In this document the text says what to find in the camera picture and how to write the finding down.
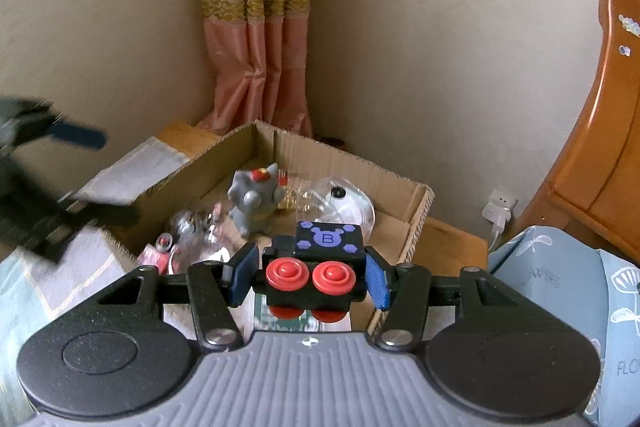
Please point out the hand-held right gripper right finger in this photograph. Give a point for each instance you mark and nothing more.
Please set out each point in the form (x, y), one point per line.
(377, 281)

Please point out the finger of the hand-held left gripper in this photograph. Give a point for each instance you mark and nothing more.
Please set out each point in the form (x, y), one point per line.
(75, 136)
(105, 216)

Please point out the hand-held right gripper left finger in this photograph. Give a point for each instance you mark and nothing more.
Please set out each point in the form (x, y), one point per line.
(245, 276)

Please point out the black toy with red wheels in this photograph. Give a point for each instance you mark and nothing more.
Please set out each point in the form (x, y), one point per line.
(302, 252)

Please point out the grey cat toy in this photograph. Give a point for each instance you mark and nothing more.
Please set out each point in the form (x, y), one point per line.
(250, 202)

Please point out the clear container with red label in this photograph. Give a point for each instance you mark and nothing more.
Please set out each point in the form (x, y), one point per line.
(350, 212)

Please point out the cardboard box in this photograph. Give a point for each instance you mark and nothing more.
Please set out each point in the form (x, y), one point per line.
(210, 167)

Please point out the printed blanket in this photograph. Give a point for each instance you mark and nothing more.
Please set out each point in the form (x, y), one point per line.
(30, 297)

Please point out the white charger plug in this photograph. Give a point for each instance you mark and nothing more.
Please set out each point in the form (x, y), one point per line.
(497, 217)

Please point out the blue floral pillow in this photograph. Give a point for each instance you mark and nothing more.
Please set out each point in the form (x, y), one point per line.
(550, 287)

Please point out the pink curtain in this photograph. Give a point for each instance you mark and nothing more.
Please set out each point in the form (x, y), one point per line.
(250, 57)

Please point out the wooden headboard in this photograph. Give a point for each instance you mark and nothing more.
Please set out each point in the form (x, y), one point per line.
(600, 132)

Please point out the white wall socket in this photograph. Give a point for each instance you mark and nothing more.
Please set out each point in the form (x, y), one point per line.
(504, 197)

